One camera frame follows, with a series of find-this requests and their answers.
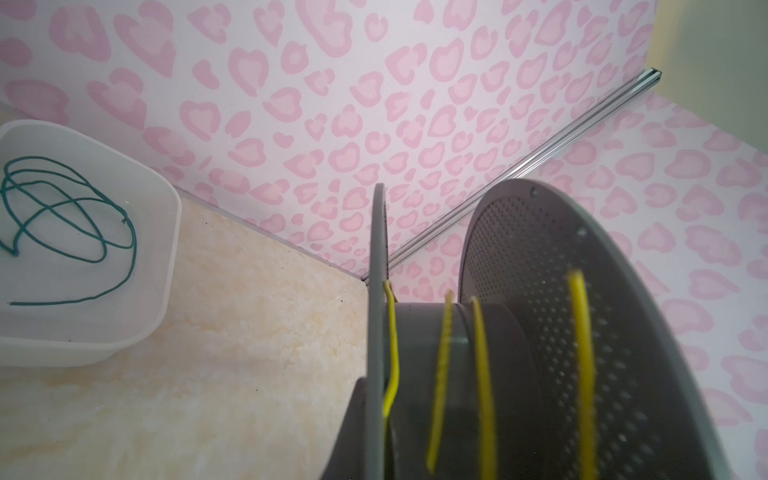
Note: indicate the white plastic bin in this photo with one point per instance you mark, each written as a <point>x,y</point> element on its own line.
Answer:
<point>88,244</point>

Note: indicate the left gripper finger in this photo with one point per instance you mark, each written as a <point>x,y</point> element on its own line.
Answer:
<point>346,461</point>

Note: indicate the dark grey spool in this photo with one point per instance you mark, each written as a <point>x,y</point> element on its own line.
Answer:
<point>550,360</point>

